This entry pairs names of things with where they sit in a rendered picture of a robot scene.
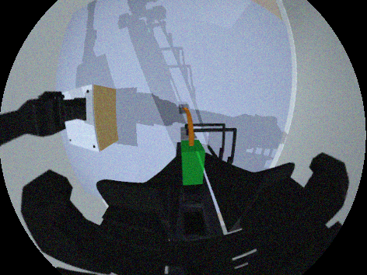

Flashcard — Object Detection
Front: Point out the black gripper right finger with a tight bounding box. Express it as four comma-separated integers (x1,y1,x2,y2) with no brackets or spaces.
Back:
204,152,295,233

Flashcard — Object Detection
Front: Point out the green plug with orange cord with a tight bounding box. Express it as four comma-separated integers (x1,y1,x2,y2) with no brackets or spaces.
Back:
181,109,205,203

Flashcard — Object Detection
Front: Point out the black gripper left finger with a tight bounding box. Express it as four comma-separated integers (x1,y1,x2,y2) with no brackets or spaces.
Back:
96,154,183,240

